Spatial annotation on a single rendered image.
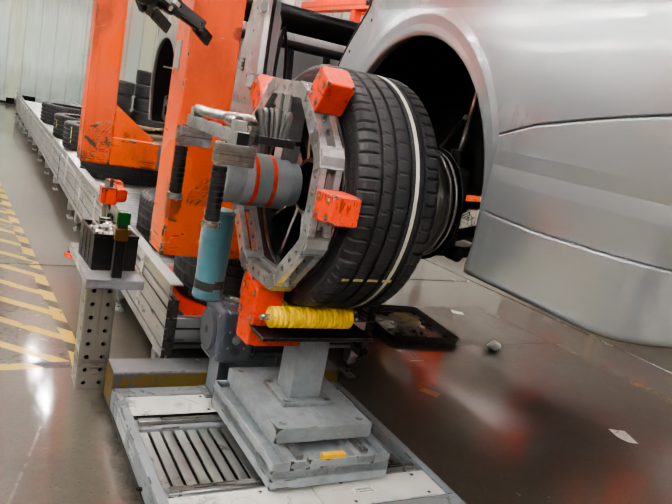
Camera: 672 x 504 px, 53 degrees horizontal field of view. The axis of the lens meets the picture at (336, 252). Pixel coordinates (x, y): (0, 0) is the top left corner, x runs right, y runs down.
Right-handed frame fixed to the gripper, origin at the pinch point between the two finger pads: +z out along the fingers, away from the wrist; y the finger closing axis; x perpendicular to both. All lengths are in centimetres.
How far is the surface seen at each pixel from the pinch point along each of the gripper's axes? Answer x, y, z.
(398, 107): 5, 55, 17
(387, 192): -17, 63, 14
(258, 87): 1.3, 9.3, 25.9
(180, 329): -74, -8, 76
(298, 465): -87, 63, 42
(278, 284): -47, 43, 26
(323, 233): -32, 53, 14
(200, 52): 6.2, -15.1, 26.3
